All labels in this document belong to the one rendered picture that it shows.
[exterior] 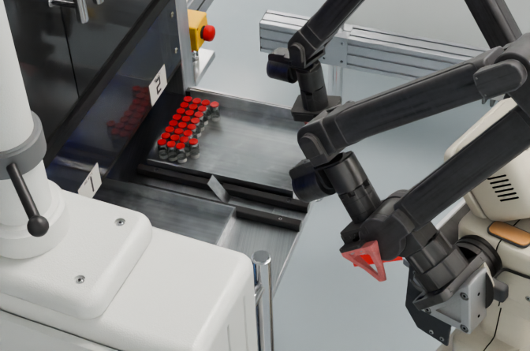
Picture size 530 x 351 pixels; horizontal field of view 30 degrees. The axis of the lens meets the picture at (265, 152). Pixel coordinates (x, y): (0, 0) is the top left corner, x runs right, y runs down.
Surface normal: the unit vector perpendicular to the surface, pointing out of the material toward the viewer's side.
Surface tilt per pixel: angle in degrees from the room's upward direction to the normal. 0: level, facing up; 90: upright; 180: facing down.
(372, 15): 90
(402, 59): 90
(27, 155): 90
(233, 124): 0
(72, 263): 0
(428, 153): 0
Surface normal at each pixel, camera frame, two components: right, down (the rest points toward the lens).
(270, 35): -0.33, 0.65
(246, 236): -0.03, -0.73
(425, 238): 0.55, -0.42
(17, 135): 0.71, 0.47
